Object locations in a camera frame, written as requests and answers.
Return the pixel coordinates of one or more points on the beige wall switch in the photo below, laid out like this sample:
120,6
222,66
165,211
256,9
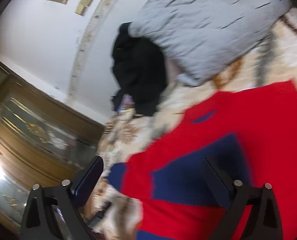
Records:
82,7

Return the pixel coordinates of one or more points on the grey quilted pillow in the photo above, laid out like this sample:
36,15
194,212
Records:
203,36

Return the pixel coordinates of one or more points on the black clothes pile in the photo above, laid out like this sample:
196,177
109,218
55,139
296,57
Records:
139,69

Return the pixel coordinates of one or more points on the red and blue sweater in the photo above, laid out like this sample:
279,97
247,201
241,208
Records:
251,135

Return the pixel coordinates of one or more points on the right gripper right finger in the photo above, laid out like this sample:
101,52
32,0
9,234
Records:
264,220

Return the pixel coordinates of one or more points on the wooden door with glass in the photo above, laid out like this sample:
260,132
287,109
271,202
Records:
41,141

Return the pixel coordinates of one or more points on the purple garment under clothes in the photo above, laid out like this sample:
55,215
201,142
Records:
126,103

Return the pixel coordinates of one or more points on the leaf pattern beige blanket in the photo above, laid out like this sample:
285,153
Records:
127,133

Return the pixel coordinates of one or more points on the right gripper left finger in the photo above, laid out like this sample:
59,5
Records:
39,221

